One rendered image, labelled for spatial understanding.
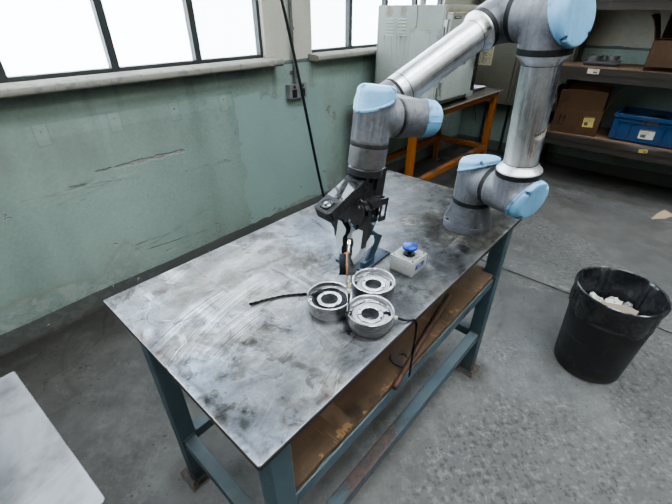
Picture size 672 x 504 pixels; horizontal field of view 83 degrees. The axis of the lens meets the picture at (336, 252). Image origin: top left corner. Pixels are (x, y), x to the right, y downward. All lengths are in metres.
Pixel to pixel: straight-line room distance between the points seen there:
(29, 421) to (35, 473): 0.13
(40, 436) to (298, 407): 0.53
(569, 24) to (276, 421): 0.95
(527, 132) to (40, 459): 1.24
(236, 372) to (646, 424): 1.69
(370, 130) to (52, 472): 0.86
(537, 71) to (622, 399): 1.49
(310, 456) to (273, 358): 0.27
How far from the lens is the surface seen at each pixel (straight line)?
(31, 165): 2.14
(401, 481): 1.57
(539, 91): 1.05
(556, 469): 1.76
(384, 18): 3.20
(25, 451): 1.01
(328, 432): 1.00
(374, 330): 0.81
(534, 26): 1.02
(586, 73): 4.05
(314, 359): 0.80
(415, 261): 1.01
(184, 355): 0.86
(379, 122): 0.74
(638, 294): 2.11
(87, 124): 2.16
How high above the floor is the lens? 1.39
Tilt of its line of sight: 32 degrees down
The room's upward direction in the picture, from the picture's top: straight up
